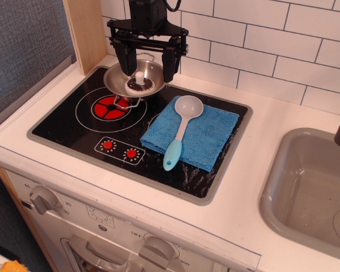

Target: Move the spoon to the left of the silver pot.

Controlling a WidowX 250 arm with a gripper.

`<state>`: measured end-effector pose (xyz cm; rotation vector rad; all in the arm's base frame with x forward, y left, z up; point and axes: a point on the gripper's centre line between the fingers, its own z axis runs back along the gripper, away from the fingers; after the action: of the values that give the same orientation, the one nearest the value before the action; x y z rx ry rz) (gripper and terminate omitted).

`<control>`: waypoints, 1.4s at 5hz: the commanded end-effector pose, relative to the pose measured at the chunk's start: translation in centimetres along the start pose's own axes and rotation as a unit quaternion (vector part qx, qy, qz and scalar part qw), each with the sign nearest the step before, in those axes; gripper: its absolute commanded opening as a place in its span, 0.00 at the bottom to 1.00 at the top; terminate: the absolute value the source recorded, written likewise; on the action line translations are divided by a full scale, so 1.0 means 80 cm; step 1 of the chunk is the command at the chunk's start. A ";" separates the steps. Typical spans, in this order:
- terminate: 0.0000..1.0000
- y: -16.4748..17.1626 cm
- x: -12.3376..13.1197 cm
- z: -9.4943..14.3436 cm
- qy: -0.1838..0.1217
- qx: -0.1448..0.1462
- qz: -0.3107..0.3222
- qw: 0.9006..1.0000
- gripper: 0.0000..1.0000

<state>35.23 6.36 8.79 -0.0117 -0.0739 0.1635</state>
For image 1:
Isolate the right grey oven knob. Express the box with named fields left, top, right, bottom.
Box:
left=139, top=236, right=175, bottom=270

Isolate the grey sink basin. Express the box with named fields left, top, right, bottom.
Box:
left=260, top=127, right=340, bottom=259

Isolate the right red stove knob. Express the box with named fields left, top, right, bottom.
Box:
left=126, top=149, right=137, bottom=159

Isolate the silver metal bowl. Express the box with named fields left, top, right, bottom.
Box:
left=104, top=54, right=165, bottom=109

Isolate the blue folded cloth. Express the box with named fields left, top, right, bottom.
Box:
left=141, top=96, right=240, bottom=172

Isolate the left grey oven knob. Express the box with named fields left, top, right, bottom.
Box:
left=29, top=186, right=58, bottom=215

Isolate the white kitchen timer toy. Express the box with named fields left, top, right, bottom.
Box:
left=125, top=71, right=155, bottom=94

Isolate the wooden side post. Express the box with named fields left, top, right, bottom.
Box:
left=62, top=0, right=108, bottom=76

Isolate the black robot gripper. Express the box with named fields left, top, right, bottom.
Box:
left=107, top=1, right=189, bottom=83

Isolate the grey oven knob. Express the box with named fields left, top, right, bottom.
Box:
left=29, top=186, right=58, bottom=215
left=139, top=236, right=175, bottom=270

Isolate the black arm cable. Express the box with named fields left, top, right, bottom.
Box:
left=161, top=0, right=182, bottom=12

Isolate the black toy stove top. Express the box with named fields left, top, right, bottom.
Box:
left=28, top=67, right=252, bottom=205

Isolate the left red stove knob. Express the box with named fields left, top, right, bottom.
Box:
left=103, top=141, right=113, bottom=150

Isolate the red stove knob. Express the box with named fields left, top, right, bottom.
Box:
left=126, top=149, right=137, bottom=159
left=103, top=141, right=113, bottom=150

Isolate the white toy oven front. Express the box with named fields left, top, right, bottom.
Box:
left=7, top=172, right=229, bottom=271

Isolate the yellow object at corner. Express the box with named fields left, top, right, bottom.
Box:
left=0, top=261, right=29, bottom=272

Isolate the blue and grey spoon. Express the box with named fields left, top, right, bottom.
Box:
left=163, top=95, right=203, bottom=171

